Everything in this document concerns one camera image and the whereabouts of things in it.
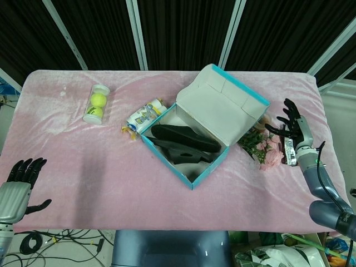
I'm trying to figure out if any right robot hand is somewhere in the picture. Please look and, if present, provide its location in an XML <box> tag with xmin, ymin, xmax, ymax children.
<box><xmin>264</xmin><ymin>98</ymin><xmax>314</xmax><ymax>151</ymax></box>

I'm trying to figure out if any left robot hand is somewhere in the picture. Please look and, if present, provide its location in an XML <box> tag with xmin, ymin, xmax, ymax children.
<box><xmin>0</xmin><ymin>157</ymin><xmax>52</xmax><ymax>225</ymax></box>

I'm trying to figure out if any blue shoe box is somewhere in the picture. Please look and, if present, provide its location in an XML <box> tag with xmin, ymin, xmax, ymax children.
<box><xmin>140</xmin><ymin>63</ymin><xmax>271</xmax><ymax>190</ymax></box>

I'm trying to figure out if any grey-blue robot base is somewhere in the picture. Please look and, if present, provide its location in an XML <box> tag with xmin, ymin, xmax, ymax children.
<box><xmin>111</xmin><ymin>230</ymin><xmax>233</xmax><ymax>267</ymax></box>

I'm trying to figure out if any brown foil snack bag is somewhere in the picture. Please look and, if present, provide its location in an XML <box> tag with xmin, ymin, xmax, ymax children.
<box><xmin>280</xmin><ymin>136</ymin><xmax>300</xmax><ymax>167</ymax></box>

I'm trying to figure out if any pink flower bouquet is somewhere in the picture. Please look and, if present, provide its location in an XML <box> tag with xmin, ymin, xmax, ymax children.
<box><xmin>236</xmin><ymin>129</ymin><xmax>284</xmax><ymax>171</ymax></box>

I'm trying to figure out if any pink plush table cloth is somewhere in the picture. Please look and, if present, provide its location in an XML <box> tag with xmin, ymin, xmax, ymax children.
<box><xmin>0</xmin><ymin>69</ymin><xmax>348</xmax><ymax>234</ymax></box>

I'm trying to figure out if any green plastic stick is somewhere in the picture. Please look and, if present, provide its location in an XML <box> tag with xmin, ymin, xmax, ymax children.
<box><xmin>289</xmin><ymin>233</ymin><xmax>342</xmax><ymax>258</ymax></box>

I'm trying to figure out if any clear tennis ball tube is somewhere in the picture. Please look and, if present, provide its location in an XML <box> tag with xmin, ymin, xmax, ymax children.
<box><xmin>83</xmin><ymin>85</ymin><xmax>111</xmax><ymax>125</ymax></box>

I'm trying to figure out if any yellow tennis ball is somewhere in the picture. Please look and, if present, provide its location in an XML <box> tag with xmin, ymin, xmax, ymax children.
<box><xmin>90</xmin><ymin>93</ymin><xmax>107</xmax><ymax>108</ymax></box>
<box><xmin>85</xmin><ymin>106</ymin><xmax>105</xmax><ymax>118</ymax></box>

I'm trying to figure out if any green white plastic bag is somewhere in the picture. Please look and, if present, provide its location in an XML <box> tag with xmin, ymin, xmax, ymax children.
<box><xmin>235</xmin><ymin>244</ymin><xmax>330</xmax><ymax>267</ymax></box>

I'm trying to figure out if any black curtain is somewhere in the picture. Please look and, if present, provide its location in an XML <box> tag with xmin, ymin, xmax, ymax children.
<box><xmin>0</xmin><ymin>0</ymin><xmax>356</xmax><ymax>87</ymax></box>

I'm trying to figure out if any black coiled cable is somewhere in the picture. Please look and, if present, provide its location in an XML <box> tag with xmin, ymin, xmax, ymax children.
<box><xmin>21</xmin><ymin>232</ymin><xmax>43</xmax><ymax>255</ymax></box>

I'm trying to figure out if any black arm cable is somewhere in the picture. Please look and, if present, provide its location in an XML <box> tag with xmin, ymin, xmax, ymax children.
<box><xmin>315</xmin><ymin>141</ymin><xmax>356</xmax><ymax>220</ymax></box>

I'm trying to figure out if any white frame post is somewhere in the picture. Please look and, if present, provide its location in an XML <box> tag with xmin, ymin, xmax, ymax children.
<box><xmin>307</xmin><ymin>16</ymin><xmax>356</xmax><ymax>76</ymax></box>
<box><xmin>125</xmin><ymin>0</ymin><xmax>149</xmax><ymax>71</ymax></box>
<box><xmin>42</xmin><ymin>0</ymin><xmax>89</xmax><ymax>71</ymax></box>
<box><xmin>216</xmin><ymin>0</ymin><xmax>248</xmax><ymax>71</ymax></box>

